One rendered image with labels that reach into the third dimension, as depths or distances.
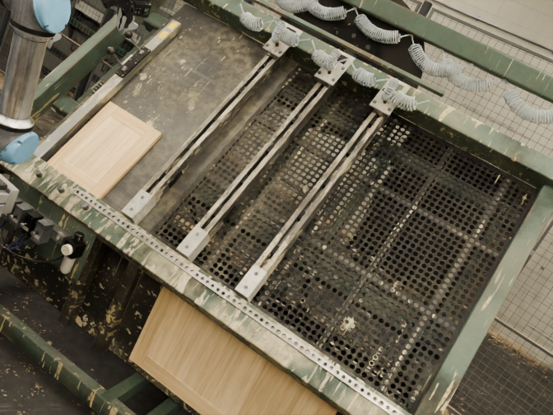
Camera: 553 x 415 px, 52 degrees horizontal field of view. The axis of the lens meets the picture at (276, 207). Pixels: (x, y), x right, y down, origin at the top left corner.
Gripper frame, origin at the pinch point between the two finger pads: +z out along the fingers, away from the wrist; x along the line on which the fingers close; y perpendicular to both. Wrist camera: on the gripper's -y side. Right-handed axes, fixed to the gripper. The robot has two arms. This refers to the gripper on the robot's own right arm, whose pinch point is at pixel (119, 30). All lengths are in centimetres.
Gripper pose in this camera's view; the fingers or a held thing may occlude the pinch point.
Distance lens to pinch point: 219.6
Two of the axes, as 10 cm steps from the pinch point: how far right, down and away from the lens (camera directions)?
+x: -5.0, -7.7, 4.0
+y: 7.6, -1.7, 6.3
